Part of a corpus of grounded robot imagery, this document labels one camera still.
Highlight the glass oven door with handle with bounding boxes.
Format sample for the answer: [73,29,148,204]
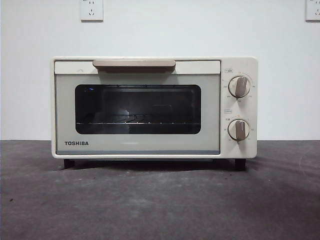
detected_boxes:
[54,59,221,155]

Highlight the cream oven knob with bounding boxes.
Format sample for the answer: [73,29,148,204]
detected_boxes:
[228,75,253,99]
[228,118,252,142]

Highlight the cream Toshiba toaster oven body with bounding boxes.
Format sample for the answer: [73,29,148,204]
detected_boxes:
[51,56,260,172]

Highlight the metal wire oven rack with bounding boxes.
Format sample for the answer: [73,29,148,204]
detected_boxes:
[76,113,201,126]

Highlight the white wall socket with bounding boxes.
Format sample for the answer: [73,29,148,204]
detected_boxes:
[79,0,104,22]
[305,0,320,22]

